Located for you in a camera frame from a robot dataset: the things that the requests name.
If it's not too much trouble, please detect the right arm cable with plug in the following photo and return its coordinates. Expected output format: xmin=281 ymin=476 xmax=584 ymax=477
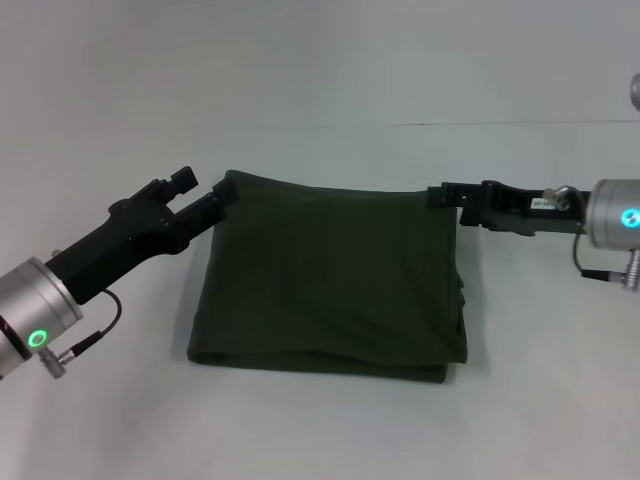
xmin=543 ymin=184 xmax=640 ymax=292

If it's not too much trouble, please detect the arm cable with plug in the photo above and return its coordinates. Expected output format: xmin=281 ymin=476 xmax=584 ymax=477
xmin=543 ymin=184 xmax=640 ymax=292
xmin=38 ymin=290 xmax=124 ymax=367

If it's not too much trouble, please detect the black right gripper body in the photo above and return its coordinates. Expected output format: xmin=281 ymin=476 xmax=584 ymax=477
xmin=480 ymin=178 xmax=594 ymax=238

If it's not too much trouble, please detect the left arm cable with plug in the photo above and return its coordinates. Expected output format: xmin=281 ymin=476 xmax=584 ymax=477
xmin=38 ymin=290 xmax=124 ymax=367

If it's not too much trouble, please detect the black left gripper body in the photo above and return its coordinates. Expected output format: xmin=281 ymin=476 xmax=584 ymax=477
xmin=44 ymin=178 xmax=192 ymax=307

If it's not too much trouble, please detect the dark green FREE t-shirt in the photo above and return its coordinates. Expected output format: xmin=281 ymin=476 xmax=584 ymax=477
xmin=185 ymin=169 xmax=469 ymax=386

